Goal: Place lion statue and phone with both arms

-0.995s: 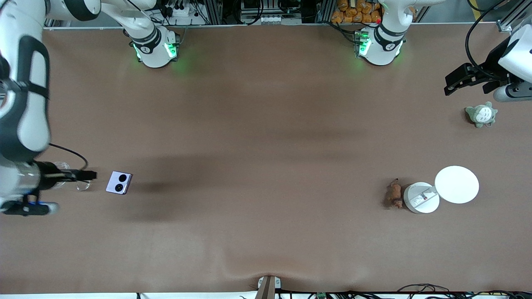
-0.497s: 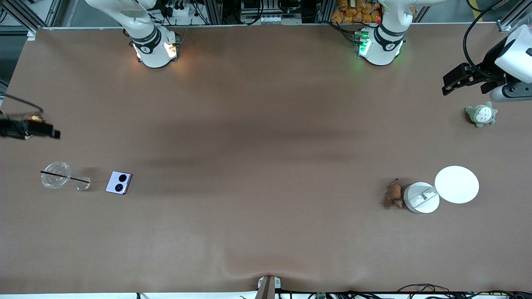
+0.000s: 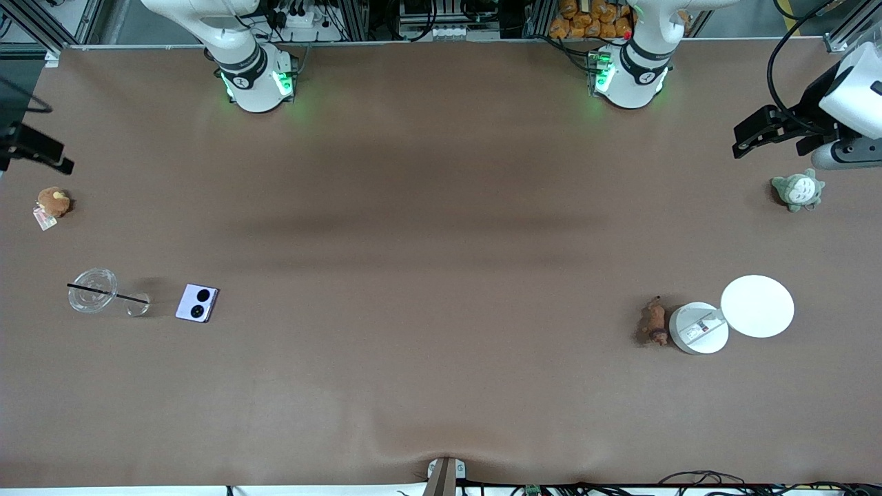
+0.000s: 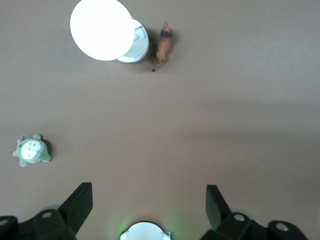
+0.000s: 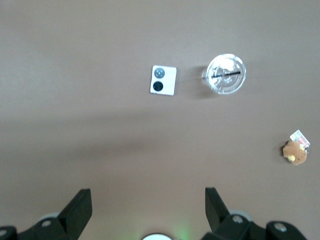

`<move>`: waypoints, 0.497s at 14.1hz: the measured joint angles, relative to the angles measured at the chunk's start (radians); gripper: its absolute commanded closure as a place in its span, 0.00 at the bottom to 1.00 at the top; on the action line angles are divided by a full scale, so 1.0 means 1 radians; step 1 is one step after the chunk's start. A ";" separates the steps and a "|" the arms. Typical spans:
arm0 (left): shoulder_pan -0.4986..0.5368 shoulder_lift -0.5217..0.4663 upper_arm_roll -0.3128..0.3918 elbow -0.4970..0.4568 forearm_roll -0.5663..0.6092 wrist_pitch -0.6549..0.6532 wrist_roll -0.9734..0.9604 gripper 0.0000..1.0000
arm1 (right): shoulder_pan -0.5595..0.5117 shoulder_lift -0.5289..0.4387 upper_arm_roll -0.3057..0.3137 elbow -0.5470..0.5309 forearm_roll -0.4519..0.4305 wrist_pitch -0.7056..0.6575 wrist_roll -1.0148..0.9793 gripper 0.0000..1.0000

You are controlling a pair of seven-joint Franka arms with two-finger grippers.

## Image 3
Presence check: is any clear plastic cup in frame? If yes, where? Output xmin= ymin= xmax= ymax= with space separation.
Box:
xmin=67 ymin=267 xmax=152 ymax=318

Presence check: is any grey Totoro plush toy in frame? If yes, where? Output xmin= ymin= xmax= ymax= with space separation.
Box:
xmin=770 ymin=168 xmax=826 ymax=214

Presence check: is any white power strip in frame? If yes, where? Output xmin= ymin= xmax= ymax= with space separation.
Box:
xmin=272 ymin=0 xmax=331 ymax=28

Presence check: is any black straw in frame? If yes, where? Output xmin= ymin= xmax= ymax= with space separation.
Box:
xmin=66 ymin=282 xmax=150 ymax=304

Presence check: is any pile of orange plush toys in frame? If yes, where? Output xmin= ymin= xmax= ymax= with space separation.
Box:
xmin=549 ymin=0 xmax=635 ymax=40

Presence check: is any aluminium frame post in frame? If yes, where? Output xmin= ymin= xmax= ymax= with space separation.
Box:
xmin=341 ymin=0 xmax=369 ymax=42
xmin=0 ymin=0 xmax=90 ymax=50
xmin=823 ymin=0 xmax=882 ymax=54

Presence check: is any small brown plush toy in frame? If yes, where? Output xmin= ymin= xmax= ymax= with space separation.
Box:
xmin=32 ymin=186 xmax=72 ymax=231

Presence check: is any metal table edge bracket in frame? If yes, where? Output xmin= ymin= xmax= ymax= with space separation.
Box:
xmin=426 ymin=456 xmax=467 ymax=496

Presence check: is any lavender flip phone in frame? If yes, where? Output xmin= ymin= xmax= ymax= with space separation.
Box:
xmin=174 ymin=283 xmax=220 ymax=324

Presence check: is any brown lion statue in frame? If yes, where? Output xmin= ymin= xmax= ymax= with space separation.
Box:
xmin=638 ymin=295 xmax=670 ymax=347

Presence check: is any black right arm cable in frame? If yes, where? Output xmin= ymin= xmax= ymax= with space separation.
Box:
xmin=0 ymin=74 xmax=53 ymax=114

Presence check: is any black cable bundle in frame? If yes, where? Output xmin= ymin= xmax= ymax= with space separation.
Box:
xmin=469 ymin=471 xmax=882 ymax=496

